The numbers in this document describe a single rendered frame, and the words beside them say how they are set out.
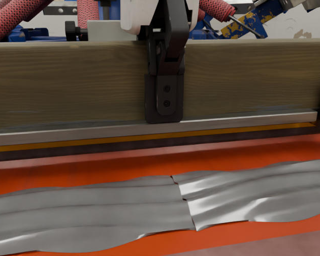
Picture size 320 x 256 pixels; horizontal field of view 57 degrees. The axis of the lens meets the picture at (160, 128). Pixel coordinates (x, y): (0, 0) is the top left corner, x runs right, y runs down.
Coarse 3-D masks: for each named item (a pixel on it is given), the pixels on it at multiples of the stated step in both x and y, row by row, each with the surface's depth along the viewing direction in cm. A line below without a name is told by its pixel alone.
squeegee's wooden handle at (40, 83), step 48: (0, 48) 22; (48, 48) 23; (96, 48) 23; (144, 48) 24; (192, 48) 25; (240, 48) 26; (288, 48) 27; (0, 96) 23; (48, 96) 24; (96, 96) 24; (144, 96) 25; (192, 96) 26; (240, 96) 27; (288, 96) 28
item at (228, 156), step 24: (216, 144) 31; (240, 144) 31; (264, 144) 31; (288, 144) 31; (312, 144) 31; (168, 168) 26; (192, 168) 26; (216, 168) 26; (240, 168) 26; (216, 240) 17; (240, 240) 17; (264, 240) 17; (288, 240) 17; (312, 240) 17
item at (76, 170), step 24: (0, 168) 26; (24, 168) 26; (48, 168) 26; (72, 168) 26; (96, 168) 26; (120, 168) 26; (144, 168) 26; (0, 192) 22; (144, 240) 17; (168, 240) 17; (192, 240) 17
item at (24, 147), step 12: (180, 132) 28; (192, 132) 29; (204, 132) 29; (216, 132) 29; (228, 132) 29; (24, 144) 26; (36, 144) 26; (48, 144) 26; (60, 144) 26; (72, 144) 26; (84, 144) 27
